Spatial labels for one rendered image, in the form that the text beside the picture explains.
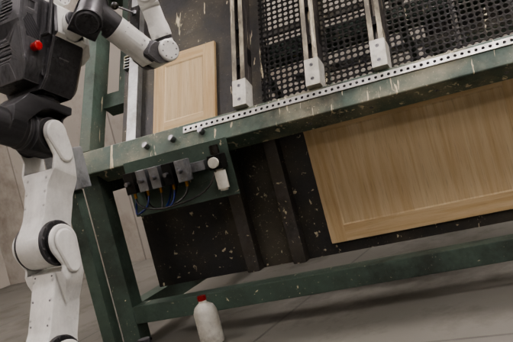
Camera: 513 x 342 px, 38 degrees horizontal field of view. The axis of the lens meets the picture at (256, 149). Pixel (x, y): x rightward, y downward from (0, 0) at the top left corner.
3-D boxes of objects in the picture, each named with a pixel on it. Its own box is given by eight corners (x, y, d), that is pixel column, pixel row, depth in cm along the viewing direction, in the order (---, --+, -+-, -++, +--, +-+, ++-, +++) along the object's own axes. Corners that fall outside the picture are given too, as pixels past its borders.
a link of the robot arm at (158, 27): (166, 3, 258) (186, 56, 260) (151, 11, 266) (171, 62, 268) (141, 10, 251) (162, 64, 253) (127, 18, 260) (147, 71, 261)
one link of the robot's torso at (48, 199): (46, 265, 226) (39, 115, 235) (8, 272, 235) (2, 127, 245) (85, 264, 238) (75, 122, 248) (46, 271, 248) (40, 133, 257)
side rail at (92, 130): (92, 162, 351) (78, 153, 342) (104, -24, 401) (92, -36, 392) (103, 159, 349) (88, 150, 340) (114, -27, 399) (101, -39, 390)
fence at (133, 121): (130, 145, 337) (125, 141, 334) (137, -22, 380) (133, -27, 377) (140, 143, 335) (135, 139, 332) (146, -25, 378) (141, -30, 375)
